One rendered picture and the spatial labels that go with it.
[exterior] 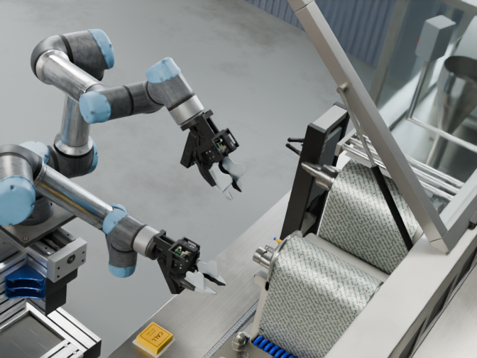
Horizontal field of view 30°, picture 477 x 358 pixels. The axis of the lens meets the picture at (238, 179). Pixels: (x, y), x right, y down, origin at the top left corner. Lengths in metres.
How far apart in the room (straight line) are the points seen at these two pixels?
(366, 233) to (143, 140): 2.48
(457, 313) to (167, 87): 0.82
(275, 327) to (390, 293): 0.71
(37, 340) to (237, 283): 0.97
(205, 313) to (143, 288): 1.32
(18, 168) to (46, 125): 2.41
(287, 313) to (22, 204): 0.69
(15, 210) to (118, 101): 0.36
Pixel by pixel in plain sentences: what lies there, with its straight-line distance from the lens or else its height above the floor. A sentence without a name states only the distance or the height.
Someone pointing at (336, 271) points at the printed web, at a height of 1.31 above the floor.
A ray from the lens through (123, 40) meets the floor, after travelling 5.39.
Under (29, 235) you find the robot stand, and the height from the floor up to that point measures 0.82.
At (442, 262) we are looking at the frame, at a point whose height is 1.65.
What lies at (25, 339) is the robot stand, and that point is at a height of 0.21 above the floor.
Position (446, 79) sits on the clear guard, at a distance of 1.89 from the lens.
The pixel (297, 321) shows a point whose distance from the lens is 2.19.
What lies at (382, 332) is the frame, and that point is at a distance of 1.50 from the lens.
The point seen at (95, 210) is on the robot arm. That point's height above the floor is 1.10.
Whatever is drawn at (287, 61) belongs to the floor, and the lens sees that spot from 5.45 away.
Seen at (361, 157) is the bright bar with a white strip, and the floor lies 1.45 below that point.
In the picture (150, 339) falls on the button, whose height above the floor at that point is 0.92.
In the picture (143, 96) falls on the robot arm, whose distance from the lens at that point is 2.15.
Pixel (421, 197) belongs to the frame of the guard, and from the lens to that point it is 1.66.
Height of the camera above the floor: 2.71
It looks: 38 degrees down
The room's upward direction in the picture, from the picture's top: 11 degrees clockwise
